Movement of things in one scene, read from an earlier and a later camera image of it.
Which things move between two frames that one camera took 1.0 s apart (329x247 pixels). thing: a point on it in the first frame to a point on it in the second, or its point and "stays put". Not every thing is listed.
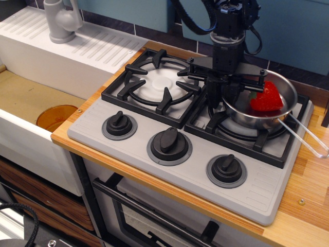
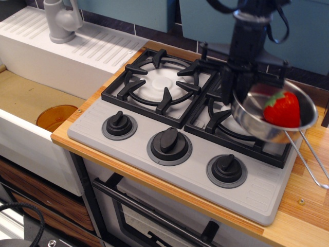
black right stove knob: [226, 171] stays put
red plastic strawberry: [269, 100] to [283, 109]
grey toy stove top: [153, 122] stays put
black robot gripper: [227, 60] to [247, 50]
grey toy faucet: [62, 23] stays put
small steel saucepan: [241, 113] to [250, 116]
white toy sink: [36, 73] stays put
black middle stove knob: [169, 147] stays put
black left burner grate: [159, 85] stays put
